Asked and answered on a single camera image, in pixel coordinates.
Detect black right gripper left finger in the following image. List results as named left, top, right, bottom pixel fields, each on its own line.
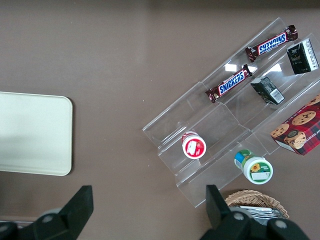
left=14, top=184, right=95, bottom=240

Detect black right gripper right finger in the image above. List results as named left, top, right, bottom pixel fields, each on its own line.
left=199, top=184, right=311, bottom=240

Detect light tan wicker basket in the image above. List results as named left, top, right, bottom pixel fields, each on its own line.
left=224, top=189, right=291, bottom=220

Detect aluminium foil tray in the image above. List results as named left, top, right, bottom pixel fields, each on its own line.
left=239, top=205, right=286, bottom=221

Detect cream rectangular tray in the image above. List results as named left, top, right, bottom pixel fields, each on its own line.
left=0, top=91, right=74, bottom=177

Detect green lid yogurt cup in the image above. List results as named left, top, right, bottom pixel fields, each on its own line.
left=233, top=149, right=274, bottom=186

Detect red lid yogurt cup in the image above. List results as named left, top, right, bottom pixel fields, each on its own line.
left=181, top=130, right=208, bottom=160

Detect clear acrylic stepped display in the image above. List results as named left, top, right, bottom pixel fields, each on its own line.
left=142, top=17, right=320, bottom=209

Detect red plaid cookie box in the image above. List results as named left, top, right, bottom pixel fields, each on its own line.
left=270, top=94, right=320, bottom=157

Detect Snickers chocolate bar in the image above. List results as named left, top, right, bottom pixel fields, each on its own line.
left=205, top=63, right=254, bottom=104
left=244, top=24, right=300, bottom=64

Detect small black drink carton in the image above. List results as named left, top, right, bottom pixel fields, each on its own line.
left=285, top=39, right=320, bottom=76
left=250, top=76, right=286, bottom=105

